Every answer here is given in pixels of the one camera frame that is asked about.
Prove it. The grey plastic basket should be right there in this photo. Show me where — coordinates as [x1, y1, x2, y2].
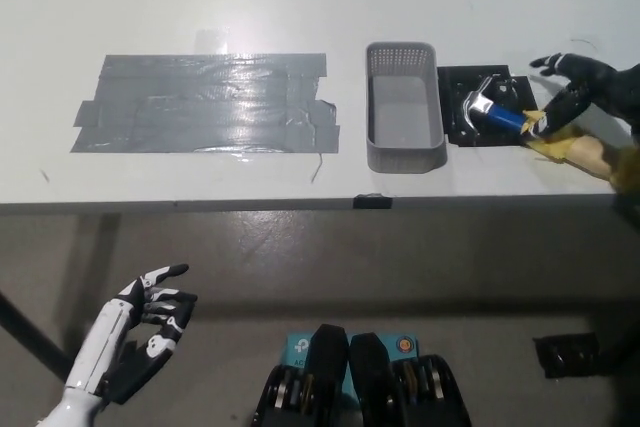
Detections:
[364, 40, 448, 173]

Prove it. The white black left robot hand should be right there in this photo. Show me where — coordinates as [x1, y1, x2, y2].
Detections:
[64, 263, 199, 406]

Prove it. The black tape patch on floor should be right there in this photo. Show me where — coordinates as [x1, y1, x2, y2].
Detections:
[533, 332, 609, 379]

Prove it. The blue hammer with yellow cloth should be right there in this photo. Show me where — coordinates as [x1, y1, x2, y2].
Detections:
[457, 75, 640, 194]

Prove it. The grey duct tape patch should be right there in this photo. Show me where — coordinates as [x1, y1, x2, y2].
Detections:
[69, 51, 342, 156]

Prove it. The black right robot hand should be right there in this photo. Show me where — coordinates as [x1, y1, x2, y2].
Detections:
[519, 51, 622, 142]

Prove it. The black tape patch on desk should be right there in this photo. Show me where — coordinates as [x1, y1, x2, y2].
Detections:
[436, 64, 539, 149]

